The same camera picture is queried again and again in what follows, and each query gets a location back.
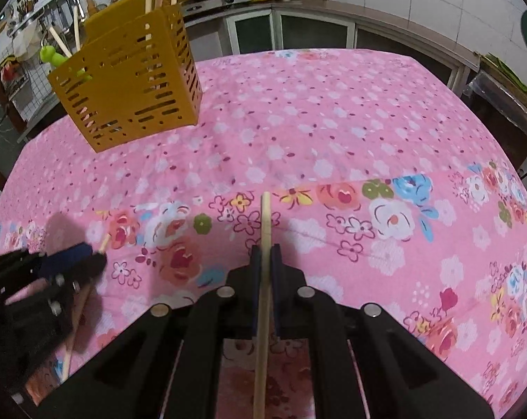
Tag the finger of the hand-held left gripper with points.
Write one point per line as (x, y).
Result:
(67, 255)
(89, 267)

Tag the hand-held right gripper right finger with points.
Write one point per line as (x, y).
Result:
(277, 279)

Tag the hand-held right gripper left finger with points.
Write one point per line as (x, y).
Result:
(255, 270)

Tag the yellow slotted utensil holder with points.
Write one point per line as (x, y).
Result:
(132, 87)

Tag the pink floral tablecloth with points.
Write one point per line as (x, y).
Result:
(333, 139)

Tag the white kitchen cabinet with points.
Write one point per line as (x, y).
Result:
(316, 30)

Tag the steel gas stove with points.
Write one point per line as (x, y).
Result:
(206, 6)

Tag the cluttered side table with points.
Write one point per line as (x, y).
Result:
(503, 91)

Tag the steel utensil wall shelf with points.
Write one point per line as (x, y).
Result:
(23, 17)

